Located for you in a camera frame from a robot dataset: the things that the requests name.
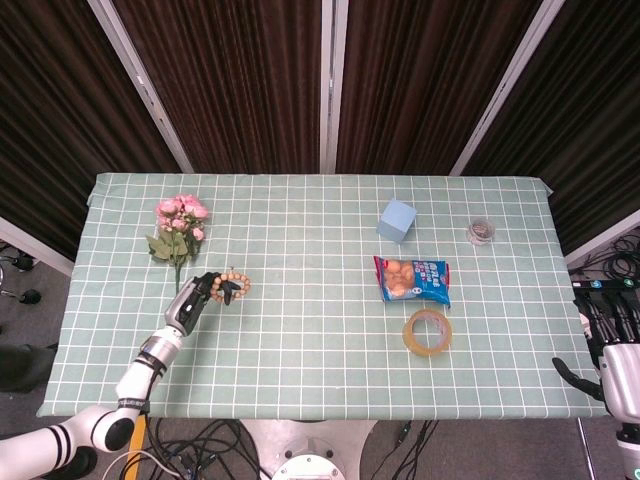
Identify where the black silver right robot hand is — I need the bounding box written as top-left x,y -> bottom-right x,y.
551,294 -> 640,419

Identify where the wooden bead bracelet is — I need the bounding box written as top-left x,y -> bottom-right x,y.
209,268 -> 253,304

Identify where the small clear round jar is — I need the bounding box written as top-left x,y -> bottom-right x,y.
467,218 -> 498,247

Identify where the black power strip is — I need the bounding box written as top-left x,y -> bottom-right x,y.
571,278 -> 640,317

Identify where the dark ribbed partition panel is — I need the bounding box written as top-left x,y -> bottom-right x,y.
112,0 -> 324,175
0,0 -> 182,262
335,0 -> 544,177
462,0 -> 640,257

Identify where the yellowish clear tape roll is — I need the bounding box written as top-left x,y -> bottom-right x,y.
402,308 -> 454,358

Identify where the blue snack bag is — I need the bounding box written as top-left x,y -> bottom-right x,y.
372,255 -> 452,309

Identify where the black floor cable bundle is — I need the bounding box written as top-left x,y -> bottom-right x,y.
569,232 -> 640,290
144,417 -> 264,480
382,418 -> 442,480

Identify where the light blue cube box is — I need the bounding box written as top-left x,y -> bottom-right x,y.
375,198 -> 418,245

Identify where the white floor cable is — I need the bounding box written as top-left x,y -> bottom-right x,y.
102,449 -> 179,480

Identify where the black chair caster base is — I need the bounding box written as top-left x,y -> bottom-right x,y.
0,242 -> 42,306

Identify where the white partition frame post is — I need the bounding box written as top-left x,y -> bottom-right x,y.
87,0 -> 195,174
319,0 -> 350,175
448,0 -> 566,177

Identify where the white partition bottom rail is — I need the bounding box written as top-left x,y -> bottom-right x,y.
564,208 -> 640,267
0,214 -> 75,279

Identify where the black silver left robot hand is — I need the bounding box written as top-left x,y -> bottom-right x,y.
163,271 -> 238,338

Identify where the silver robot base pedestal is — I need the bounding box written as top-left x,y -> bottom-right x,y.
239,418 -> 381,480

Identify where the pink artificial flower bouquet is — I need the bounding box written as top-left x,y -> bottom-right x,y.
145,193 -> 211,296

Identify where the green checkered tablecloth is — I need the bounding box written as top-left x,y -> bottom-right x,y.
38,172 -> 609,420

